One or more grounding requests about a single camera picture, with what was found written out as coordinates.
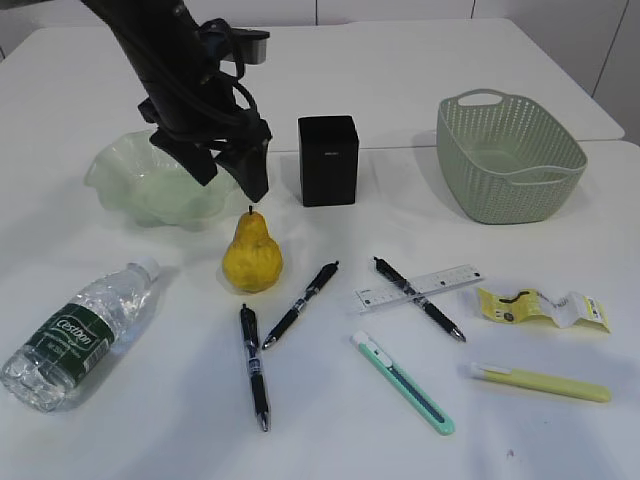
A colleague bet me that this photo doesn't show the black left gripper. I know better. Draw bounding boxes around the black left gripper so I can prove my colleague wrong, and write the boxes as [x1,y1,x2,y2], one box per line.
[138,74,272,203]

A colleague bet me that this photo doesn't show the yellow pear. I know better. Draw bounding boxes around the yellow pear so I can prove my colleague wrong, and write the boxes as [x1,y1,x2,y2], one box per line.
[222,205,283,293]

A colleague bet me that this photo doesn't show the clear water bottle green label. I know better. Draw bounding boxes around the clear water bottle green label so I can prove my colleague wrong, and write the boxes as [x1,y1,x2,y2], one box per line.
[1,257,161,412]

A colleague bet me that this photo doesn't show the yellow waste paper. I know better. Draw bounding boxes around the yellow waste paper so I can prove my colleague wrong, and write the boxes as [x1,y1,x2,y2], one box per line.
[476,288,611,333]

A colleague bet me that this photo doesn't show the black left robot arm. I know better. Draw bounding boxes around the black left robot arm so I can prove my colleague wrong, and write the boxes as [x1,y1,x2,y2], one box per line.
[86,1,272,202]

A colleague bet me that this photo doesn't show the pale green wavy plate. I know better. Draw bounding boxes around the pale green wavy plate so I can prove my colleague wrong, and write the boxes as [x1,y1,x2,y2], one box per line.
[84,130,239,228]

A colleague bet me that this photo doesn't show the black square pen holder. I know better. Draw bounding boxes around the black square pen holder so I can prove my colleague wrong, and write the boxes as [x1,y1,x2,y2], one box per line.
[298,115,359,207]

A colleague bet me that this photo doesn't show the black pen middle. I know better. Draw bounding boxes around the black pen middle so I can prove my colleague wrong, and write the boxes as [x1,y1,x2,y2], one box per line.
[261,261,339,350]

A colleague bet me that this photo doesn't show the black pen front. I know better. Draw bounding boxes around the black pen front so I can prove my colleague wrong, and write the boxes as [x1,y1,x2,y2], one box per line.
[240,304,271,432]

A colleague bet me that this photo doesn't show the black pen on ruler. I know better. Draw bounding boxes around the black pen on ruler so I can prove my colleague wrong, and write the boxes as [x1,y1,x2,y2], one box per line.
[374,257,466,342]

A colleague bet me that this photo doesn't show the clear plastic ruler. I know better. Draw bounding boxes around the clear plastic ruler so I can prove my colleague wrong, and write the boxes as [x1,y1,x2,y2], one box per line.
[355,264,485,313]

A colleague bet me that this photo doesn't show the green utility knife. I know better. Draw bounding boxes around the green utility knife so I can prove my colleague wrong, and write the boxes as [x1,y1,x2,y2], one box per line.
[351,331,455,436]

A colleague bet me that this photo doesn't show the green woven plastic basket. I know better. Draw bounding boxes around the green woven plastic basket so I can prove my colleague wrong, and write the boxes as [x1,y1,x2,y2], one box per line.
[436,89,588,225]

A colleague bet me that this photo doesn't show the yellow utility knife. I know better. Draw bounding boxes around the yellow utility knife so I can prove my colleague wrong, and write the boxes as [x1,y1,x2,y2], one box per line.
[469,363,612,403]

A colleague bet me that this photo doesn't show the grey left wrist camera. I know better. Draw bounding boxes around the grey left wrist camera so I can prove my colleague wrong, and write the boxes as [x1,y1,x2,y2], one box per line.
[232,28,270,65]

